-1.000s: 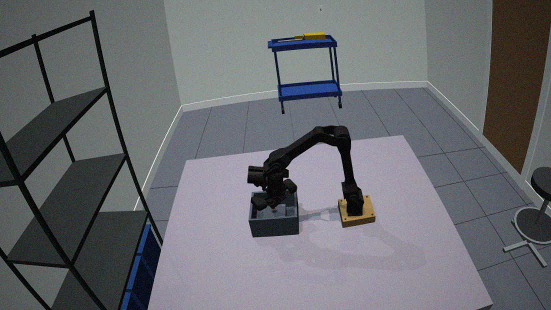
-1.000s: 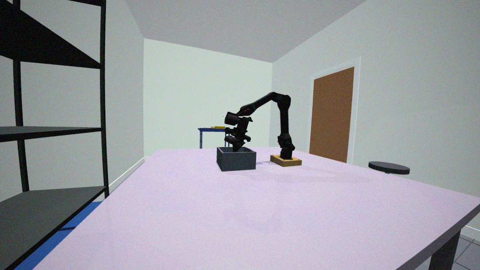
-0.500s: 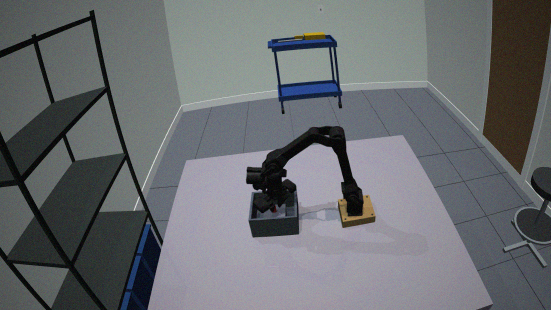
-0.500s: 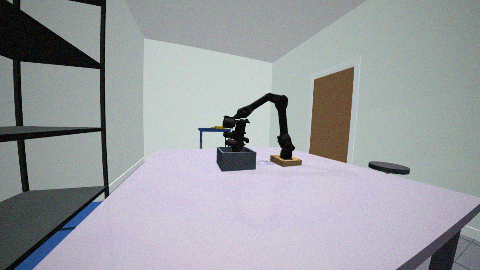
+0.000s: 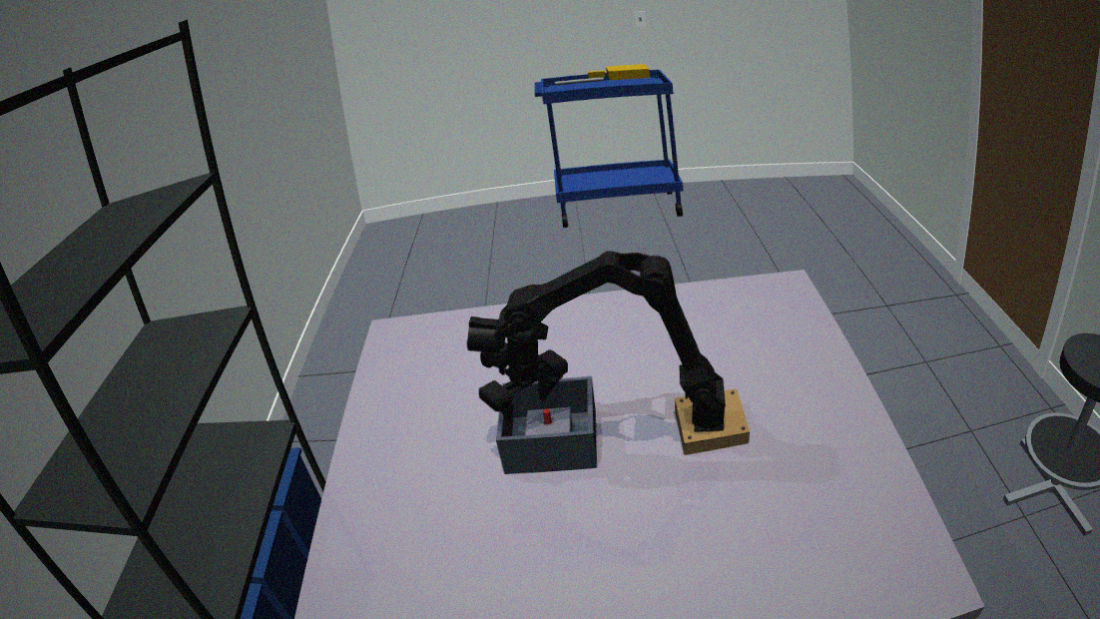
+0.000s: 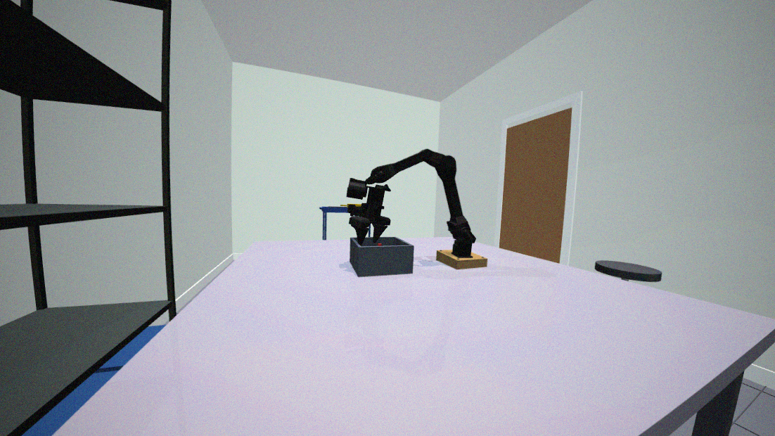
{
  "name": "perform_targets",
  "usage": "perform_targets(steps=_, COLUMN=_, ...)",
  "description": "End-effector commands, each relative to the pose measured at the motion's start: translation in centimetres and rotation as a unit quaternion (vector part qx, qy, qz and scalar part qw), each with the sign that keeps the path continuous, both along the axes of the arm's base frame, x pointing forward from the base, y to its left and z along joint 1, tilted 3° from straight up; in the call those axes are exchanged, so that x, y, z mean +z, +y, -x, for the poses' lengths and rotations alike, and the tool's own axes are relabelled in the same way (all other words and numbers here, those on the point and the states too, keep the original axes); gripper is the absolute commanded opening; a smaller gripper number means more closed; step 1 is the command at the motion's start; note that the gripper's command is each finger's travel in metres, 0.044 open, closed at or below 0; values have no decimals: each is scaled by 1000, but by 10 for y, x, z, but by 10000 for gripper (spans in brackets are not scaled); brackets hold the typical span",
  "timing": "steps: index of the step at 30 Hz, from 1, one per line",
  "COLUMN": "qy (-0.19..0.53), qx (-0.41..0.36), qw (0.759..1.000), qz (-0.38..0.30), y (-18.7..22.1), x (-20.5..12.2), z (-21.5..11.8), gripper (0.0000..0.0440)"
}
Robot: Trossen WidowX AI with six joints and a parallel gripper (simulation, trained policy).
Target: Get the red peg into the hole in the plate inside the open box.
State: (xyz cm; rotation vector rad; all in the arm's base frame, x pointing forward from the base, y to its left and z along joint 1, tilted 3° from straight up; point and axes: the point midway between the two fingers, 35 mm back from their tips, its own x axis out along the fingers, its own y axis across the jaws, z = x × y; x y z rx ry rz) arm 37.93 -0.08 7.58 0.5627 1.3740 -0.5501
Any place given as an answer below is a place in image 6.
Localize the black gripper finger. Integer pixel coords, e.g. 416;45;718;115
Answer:
372;224;388;243
351;225;369;245

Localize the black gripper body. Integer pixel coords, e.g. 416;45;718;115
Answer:
349;201;391;228

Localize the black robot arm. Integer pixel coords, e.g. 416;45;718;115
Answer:
346;149;476;258

